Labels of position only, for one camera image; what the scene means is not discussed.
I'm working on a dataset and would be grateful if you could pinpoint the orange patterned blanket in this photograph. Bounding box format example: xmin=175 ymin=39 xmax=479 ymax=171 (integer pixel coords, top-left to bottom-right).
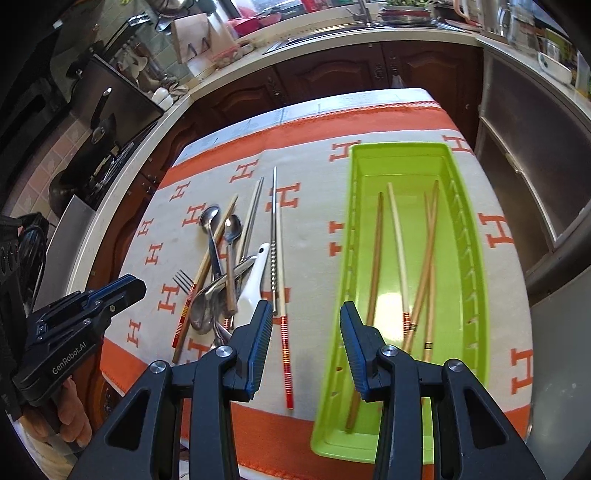
xmin=99 ymin=88 xmax=536 ymax=480

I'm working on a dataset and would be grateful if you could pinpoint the white bowl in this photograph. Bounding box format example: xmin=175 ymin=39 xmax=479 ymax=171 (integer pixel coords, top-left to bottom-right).
xmin=538 ymin=51 xmax=575 ymax=86

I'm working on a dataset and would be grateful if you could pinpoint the stainless steel dish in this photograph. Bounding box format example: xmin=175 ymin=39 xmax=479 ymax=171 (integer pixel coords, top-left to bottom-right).
xmin=376 ymin=7 xmax=437 ymax=26

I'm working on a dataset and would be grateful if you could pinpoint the large metal spoon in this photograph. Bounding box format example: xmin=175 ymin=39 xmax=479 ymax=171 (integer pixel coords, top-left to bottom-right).
xmin=189 ymin=277 xmax=232 ymax=333

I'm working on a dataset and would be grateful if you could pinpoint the red plastic basin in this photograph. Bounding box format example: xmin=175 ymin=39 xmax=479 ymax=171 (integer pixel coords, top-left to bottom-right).
xmin=233 ymin=14 xmax=284 ymax=35

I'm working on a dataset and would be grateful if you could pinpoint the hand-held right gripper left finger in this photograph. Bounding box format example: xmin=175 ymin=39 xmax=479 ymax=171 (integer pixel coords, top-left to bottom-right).
xmin=67 ymin=300 xmax=274 ymax=480

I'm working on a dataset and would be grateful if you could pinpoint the small metal spoon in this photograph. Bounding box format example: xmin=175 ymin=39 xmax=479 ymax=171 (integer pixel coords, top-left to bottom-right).
xmin=199 ymin=205 xmax=225 ymax=282

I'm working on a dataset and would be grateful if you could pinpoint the dark wok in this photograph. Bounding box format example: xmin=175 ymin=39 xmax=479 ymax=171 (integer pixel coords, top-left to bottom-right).
xmin=48 ymin=166 xmax=93 ymax=217

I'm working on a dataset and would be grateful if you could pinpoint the person's left hand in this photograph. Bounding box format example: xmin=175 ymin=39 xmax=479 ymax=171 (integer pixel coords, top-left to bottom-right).
xmin=52 ymin=376 xmax=93 ymax=448

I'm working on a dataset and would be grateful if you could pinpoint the pale cream chopstick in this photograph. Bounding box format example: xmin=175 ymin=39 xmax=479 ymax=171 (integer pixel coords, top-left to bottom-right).
xmin=387 ymin=182 xmax=411 ymax=330

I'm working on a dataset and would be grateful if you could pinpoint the twisted metal chopstick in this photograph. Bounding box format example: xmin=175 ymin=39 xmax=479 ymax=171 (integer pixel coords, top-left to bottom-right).
xmin=233 ymin=176 xmax=265 ymax=278
xmin=271 ymin=166 xmax=282 ymax=317

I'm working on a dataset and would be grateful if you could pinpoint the wooden cutting board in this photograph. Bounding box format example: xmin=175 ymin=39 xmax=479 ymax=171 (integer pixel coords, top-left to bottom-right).
xmin=171 ymin=13 xmax=218 ymax=65

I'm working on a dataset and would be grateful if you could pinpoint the stainless metal sheet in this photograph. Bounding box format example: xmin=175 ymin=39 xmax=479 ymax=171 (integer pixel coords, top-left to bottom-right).
xmin=39 ymin=194 xmax=95 ymax=301

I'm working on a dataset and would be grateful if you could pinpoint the white chopstick red striped end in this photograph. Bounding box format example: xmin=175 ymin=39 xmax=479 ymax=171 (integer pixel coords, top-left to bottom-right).
xmin=277 ymin=258 xmax=295 ymax=411

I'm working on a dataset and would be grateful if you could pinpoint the white cloth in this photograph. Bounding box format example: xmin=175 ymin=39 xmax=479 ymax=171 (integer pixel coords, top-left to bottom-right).
xmin=18 ymin=434 xmax=88 ymax=480

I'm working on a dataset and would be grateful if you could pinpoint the black gas stove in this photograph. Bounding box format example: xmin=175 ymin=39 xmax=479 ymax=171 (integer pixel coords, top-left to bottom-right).
xmin=46 ymin=53 xmax=164 ymax=208

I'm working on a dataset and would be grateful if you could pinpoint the black frying pan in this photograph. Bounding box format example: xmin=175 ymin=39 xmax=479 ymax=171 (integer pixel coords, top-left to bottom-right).
xmin=88 ymin=88 xmax=121 ymax=148

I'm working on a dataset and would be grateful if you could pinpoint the green plastic tray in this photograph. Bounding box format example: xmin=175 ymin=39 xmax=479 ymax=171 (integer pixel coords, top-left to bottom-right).
xmin=310 ymin=143 xmax=491 ymax=464

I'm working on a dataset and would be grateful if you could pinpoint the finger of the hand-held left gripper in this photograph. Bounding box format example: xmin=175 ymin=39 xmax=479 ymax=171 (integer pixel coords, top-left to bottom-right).
xmin=85 ymin=274 xmax=147 ymax=308
xmin=98 ymin=294 xmax=140 ymax=325

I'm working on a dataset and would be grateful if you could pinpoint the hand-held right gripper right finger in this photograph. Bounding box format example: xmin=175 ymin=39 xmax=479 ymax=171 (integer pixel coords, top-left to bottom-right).
xmin=339 ymin=301 xmax=548 ymax=480

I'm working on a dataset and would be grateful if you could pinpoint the white ceramic spoon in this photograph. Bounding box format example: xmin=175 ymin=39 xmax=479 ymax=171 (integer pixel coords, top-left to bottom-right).
xmin=233 ymin=242 xmax=271 ymax=330

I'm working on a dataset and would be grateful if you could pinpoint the brown wooden chopstick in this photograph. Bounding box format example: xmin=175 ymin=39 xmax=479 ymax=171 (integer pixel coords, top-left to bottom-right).
xmin=346 ymin=191 xmax=385 ymax=435

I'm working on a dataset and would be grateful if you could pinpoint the glass kettle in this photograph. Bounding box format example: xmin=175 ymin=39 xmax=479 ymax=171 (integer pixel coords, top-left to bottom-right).
xmin=485 ymin=0 xmax=518 ymax=38

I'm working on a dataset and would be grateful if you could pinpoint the cream chopstick red banded end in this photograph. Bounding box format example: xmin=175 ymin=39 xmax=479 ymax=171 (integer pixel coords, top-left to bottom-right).
xmin=172 ymin=194 xmax=239 ymax=364

